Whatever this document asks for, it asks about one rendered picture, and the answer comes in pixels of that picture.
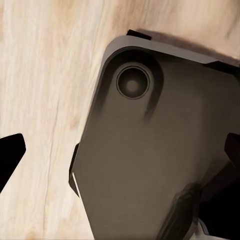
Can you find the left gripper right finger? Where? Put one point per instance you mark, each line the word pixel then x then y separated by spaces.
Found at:
pixel 232 149

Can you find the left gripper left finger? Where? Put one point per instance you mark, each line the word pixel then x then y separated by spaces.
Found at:
pixel 12 149

